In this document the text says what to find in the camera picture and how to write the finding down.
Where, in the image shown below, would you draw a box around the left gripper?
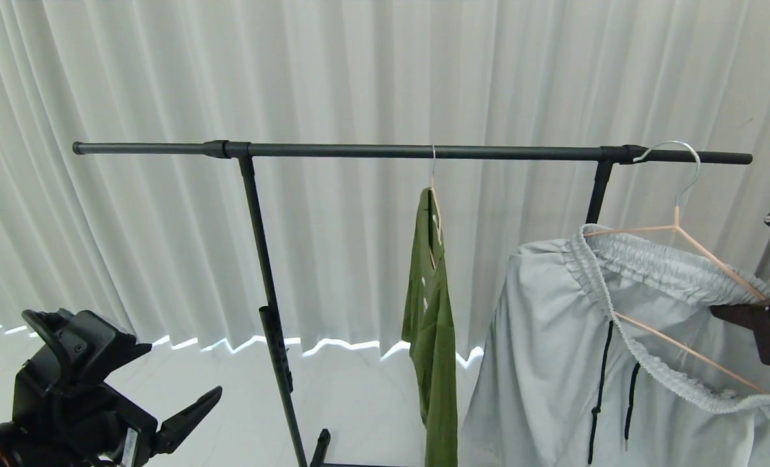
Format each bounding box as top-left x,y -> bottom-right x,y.
108,386 -> 224,467

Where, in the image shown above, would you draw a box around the pink clothes hanger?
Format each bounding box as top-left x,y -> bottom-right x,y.
583,140 -> 770,395
426,145 -> 444,270

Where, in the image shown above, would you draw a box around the pale grey shorts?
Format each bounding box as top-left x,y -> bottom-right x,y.
459,224 -> 770,467

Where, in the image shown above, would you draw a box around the green long-sleeved shirt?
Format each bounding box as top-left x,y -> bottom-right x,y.
401,187 -> 459,467

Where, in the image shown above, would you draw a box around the black clothes rack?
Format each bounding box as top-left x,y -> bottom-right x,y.
71,139 -> 754,467

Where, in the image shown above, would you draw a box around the white curtain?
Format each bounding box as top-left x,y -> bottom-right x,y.
0,0 -> 770,364

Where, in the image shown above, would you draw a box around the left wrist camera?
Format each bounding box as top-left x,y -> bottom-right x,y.
10,309 -> 153,419

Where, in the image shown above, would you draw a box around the black cable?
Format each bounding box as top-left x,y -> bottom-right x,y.
21,309 -> 77,396

